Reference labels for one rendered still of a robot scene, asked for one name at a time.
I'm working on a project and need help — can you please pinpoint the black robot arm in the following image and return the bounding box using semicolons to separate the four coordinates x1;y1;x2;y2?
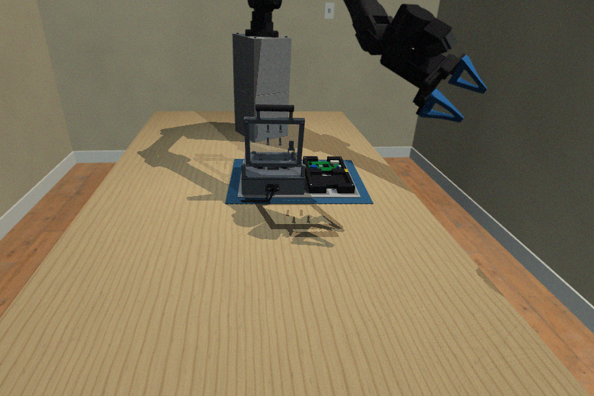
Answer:
246;0;457;85

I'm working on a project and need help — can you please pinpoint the green circuit board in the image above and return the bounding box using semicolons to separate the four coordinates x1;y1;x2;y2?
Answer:
308;160;342;171

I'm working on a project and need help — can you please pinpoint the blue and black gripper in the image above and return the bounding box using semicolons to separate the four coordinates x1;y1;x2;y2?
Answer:
400;54;487;122

